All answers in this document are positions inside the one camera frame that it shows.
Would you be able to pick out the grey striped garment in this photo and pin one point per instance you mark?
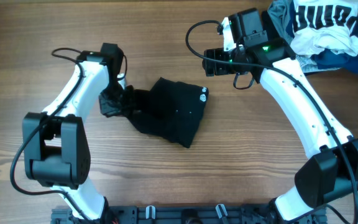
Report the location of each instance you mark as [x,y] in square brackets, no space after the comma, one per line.
[279,12]

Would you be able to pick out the navy blue garment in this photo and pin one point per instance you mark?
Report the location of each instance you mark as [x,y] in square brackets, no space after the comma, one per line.
[328,60]

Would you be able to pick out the white printed t-shirt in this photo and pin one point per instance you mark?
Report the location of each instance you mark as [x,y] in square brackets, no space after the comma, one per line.
[321,25]

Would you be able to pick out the black folded garment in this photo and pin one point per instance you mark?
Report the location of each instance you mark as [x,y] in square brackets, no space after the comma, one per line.
[269,25]

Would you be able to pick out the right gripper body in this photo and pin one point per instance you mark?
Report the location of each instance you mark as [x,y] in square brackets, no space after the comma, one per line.
[219,53]

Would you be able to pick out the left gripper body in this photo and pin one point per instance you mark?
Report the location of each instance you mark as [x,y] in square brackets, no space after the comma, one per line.
[110,102]

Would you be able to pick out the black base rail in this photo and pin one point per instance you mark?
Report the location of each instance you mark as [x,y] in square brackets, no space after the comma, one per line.
[245,214]

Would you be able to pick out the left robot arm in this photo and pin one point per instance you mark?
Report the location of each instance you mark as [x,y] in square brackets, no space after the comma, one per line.
[55,148]

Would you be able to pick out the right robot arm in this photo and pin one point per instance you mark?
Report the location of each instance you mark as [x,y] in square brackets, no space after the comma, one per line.
[331,171]

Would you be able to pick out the black t-shirt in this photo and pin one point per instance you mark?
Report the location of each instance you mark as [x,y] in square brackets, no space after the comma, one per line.
[171,110]

